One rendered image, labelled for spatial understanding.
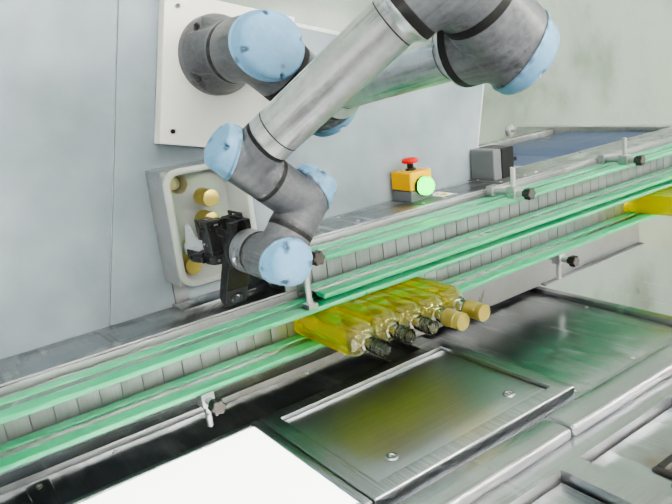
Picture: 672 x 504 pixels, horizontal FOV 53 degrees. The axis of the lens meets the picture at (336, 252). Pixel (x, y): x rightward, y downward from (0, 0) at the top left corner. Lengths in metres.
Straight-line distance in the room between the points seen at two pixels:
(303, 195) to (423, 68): 0.26
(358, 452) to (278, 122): 0.55
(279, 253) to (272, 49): 0.36
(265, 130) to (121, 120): 0.42
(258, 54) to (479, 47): 0.39
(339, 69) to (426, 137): 0.83
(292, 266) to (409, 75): 0.34
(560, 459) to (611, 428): 0.13
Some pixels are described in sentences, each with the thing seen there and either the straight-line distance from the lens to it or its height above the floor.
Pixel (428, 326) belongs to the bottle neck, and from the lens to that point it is 1.25.
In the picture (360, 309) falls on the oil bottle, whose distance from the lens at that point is 1.30.
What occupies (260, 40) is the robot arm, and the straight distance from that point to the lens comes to 1.17.
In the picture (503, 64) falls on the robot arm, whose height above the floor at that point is 1.38.
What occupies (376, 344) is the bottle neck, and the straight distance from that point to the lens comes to 1.19.
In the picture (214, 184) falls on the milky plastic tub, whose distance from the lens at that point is 1.38.
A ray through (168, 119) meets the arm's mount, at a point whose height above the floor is 0.78.
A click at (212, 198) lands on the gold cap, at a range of 1.33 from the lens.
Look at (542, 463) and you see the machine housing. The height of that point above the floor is 1.40.
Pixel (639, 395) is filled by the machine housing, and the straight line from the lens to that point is 1.36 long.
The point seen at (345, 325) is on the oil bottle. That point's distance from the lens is 1.24.
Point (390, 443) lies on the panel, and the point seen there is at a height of 1.21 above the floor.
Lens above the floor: 2.01
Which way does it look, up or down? 53 degrees down
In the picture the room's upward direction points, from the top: 104 degrees clockwise
